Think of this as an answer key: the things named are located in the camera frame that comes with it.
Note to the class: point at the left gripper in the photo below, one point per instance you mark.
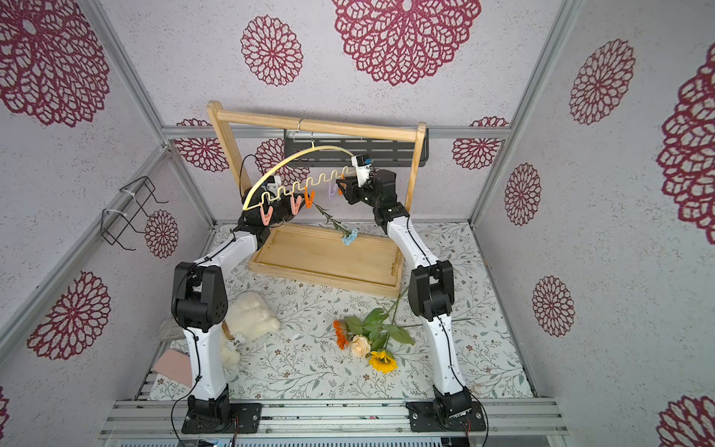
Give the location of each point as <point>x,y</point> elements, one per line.
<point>274,209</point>

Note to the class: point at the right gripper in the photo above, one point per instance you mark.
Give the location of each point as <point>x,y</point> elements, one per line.
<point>354,189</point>

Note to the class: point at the lilac clothespin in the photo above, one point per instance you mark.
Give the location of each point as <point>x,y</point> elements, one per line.
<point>332,190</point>

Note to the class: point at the light blue artificial flower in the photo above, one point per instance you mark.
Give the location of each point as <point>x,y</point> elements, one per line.
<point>349,235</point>

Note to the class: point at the peach artificial rose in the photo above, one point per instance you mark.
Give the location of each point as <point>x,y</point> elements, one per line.
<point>379,325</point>

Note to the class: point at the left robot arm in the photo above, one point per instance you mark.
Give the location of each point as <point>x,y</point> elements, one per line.
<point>200,304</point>

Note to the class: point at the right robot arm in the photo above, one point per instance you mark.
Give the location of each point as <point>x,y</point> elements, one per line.
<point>430,290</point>

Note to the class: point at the wooden clothes rack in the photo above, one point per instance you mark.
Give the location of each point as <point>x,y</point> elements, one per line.
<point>371,264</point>

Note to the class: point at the pink clothespin far left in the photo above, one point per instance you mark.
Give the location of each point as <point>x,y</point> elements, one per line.
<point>266,213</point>

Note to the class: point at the pink clothespin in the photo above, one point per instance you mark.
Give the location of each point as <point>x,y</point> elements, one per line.
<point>296,201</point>
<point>266,213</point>

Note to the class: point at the orange clothespin far right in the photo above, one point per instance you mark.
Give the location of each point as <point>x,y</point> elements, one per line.
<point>342,185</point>

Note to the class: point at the orange clothespin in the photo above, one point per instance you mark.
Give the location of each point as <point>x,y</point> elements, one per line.
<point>309,197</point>
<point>342,185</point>

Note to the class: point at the white plush teddy bear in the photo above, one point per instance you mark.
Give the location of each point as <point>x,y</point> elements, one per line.
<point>248,318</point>

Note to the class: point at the orange artificial flower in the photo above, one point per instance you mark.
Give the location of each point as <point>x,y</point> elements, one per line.
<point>341,332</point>

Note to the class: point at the yellow artificial sunflower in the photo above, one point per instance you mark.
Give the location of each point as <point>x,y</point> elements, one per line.
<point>383,362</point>

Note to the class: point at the pink box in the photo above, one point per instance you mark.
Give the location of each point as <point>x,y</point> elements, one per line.
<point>176,366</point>

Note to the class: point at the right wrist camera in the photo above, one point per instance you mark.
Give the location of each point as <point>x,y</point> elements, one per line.
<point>362,165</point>

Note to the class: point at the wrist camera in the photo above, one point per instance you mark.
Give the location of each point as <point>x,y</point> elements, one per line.
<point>362,165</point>
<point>273,184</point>

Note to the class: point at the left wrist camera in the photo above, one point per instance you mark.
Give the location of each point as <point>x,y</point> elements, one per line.
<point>273,184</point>

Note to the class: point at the black wall shelf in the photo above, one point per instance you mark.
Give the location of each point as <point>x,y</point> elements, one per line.
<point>383,153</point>

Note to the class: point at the black wire wall rack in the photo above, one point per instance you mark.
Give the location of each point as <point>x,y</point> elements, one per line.
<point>134,198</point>

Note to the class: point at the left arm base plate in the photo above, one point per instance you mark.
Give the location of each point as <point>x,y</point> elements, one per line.
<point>214,418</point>

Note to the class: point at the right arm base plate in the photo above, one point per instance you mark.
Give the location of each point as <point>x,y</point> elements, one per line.
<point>425,417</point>

